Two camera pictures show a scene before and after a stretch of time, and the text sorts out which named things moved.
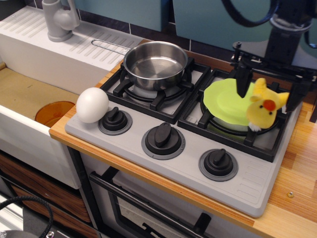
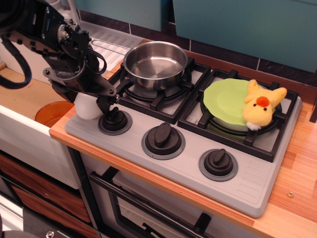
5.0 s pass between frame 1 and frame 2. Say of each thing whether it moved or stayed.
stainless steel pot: stayed
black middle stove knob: stayed
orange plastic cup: stayed
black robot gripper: moved
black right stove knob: stayed
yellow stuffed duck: moved
